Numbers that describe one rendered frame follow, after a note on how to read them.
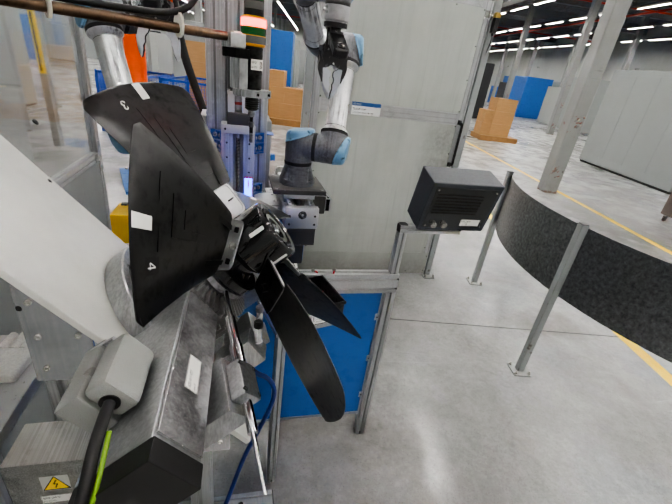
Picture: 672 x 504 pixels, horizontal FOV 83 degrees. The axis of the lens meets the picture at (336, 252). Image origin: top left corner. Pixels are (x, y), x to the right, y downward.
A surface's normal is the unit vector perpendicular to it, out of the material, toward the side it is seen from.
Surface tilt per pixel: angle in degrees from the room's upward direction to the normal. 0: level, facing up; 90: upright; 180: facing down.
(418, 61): 90
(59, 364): 90
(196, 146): 47
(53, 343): 90
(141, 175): 71
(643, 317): 90
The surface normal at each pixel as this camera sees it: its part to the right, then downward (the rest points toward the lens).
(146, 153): 0.96, -0.15
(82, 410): 0.21, 0.46
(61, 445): 0.12, -0.89
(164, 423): 0.82, -0.56
